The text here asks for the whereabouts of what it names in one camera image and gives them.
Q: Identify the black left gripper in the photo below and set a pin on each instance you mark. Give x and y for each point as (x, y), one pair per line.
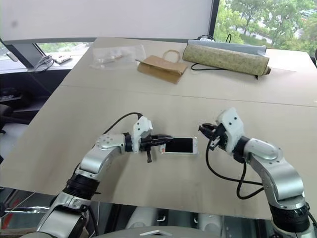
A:
(144, 148)

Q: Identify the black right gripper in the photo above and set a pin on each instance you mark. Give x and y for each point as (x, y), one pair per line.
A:
(220, 138)

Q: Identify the white smartphone with black screen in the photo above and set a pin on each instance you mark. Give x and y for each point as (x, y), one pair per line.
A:
(179, 145)

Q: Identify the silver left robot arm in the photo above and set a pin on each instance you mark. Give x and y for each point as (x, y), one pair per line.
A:
(106, 145)

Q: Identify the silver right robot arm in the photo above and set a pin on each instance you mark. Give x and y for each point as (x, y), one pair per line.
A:
(267, 153)

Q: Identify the rolled green patterned mat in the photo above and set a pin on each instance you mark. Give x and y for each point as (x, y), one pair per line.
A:
(225, 59)

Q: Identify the white rounded shell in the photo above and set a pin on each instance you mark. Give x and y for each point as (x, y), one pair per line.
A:
(143, 218)
(210, 221)

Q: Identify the grey robot torso top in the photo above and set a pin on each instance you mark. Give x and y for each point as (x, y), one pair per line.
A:
(158, 234)

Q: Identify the clear plastic bag with parts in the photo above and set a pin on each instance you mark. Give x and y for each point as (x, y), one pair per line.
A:
(116, 55)

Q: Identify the white electronic device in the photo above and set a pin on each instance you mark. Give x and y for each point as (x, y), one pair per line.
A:
(62, 59)

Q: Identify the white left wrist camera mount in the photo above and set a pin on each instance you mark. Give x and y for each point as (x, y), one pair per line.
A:
(140, 129)

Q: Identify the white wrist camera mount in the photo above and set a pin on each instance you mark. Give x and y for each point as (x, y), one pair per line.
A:
(232, 124)
(140, 129)

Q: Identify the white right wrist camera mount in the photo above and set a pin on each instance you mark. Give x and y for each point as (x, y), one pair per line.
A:
(232, 124)

